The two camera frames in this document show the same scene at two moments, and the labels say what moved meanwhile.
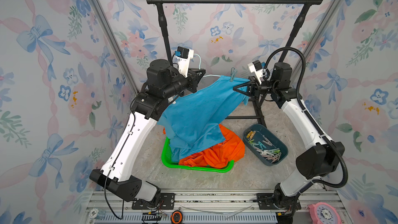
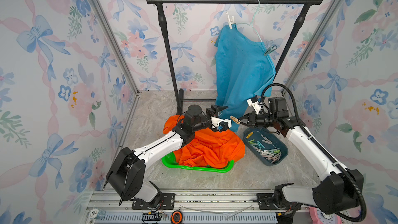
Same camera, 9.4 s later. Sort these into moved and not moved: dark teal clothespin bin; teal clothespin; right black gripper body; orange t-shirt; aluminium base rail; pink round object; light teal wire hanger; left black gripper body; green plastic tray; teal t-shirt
Moved: light teal wire hanger; teal clothespin; teal t-shirt; right black gripper body; left black gripper body
Not moved: pink round object; green plastic tray; dark teal clothespin bin; orange t-shirt; aluminium base rail
